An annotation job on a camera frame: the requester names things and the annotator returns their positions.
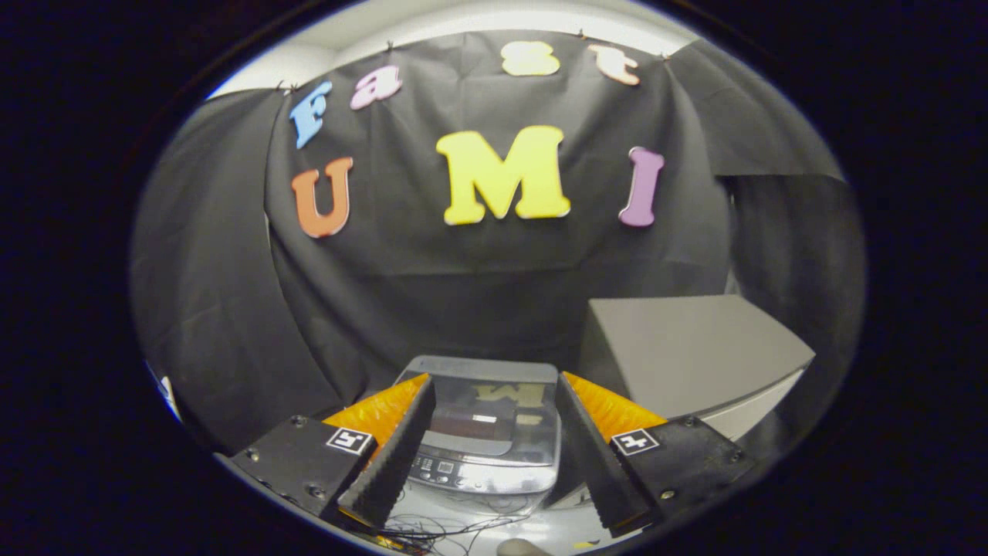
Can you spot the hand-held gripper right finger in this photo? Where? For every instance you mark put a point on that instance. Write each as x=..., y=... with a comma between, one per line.
x=594, y=455

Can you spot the beige cabinet with dark top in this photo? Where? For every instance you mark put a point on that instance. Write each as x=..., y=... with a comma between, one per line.
x=687, y=347

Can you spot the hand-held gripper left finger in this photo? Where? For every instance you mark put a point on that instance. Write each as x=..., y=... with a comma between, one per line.
x=390, y=463

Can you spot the grey washing machine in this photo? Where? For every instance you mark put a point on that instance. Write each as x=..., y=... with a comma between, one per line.
x=494, y=479

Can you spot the black backdrop cloth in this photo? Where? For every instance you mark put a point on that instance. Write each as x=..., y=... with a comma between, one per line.
x=463, y=286

